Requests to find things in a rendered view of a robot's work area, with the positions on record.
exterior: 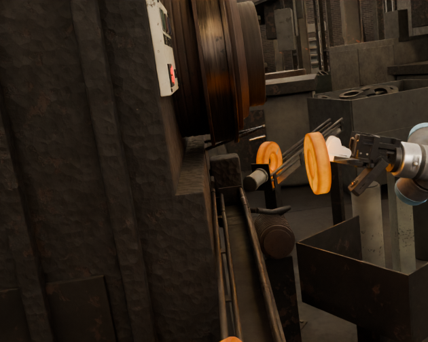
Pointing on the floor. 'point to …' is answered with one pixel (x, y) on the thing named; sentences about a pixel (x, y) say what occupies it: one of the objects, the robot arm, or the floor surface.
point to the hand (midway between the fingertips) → (316, 155)
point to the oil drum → (285, 74)
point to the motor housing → (280, 269)
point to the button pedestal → (401, 230)
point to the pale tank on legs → (316, 36)
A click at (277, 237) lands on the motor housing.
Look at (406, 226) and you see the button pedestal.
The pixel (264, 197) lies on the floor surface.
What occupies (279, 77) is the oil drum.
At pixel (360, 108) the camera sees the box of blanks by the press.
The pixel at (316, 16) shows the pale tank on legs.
